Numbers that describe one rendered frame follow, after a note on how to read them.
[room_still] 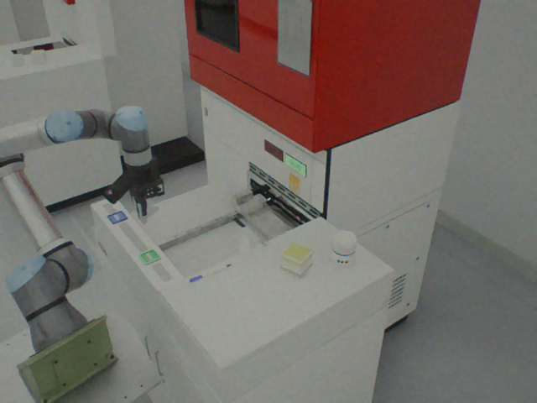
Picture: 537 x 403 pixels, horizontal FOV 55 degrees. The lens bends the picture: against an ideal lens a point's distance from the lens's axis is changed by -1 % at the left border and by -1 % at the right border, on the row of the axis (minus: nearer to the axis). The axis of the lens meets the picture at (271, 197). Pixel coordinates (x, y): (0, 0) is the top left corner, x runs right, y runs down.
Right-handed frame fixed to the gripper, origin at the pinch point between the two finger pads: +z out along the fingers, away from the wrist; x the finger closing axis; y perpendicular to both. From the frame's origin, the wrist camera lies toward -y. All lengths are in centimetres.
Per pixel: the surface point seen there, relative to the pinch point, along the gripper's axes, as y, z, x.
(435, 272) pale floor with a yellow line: 166, 111, 2
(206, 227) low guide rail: 30.5, 26.3, 17.0
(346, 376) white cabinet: 43, 53, -50
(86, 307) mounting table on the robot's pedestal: -20.6, 28.7, 5.6
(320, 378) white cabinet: 31, 44, -50
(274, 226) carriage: 49, 23, -2
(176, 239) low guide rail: 17.8, 26.3, 17.0
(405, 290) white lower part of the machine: 116, 82, -16
